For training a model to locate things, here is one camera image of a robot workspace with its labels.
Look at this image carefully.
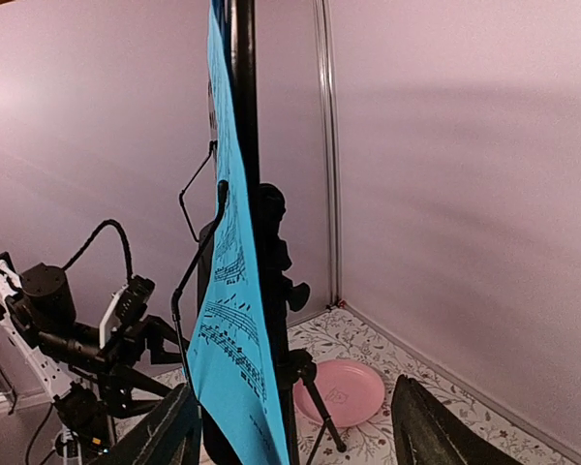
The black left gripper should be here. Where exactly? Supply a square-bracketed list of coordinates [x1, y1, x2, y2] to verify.
[38, 315, 190, 419]

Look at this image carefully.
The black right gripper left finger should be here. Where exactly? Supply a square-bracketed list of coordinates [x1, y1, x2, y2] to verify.
[92, 384, 201, 465]

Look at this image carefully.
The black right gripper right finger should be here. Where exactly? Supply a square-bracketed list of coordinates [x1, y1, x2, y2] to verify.
[391, 375, 517, 465]

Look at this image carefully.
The blue sheet music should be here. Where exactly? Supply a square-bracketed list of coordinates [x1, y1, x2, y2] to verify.
[187, 10, 290, 464]

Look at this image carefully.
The black music stand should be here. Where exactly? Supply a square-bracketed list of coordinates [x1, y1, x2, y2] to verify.
[181, 1, 347, 464]

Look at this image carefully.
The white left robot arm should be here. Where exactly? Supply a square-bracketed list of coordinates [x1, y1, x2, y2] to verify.
[0, 252, 188, 446]

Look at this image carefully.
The pink plate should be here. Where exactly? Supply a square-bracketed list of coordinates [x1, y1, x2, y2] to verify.
[315, 359, 385, 428]

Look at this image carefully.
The floral patterned table mat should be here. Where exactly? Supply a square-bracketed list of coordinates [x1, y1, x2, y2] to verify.
[115, 304, 581, 465]

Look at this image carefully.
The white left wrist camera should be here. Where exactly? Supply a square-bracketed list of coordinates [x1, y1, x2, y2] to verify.
[99, 275, 155, 349]

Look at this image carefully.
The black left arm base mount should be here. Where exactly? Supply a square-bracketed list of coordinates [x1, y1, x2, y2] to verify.
[53, 385, 111, 455]

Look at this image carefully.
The aluminium frame corner post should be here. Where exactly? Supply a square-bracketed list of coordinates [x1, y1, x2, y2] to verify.
[313, 0, 343, 307]

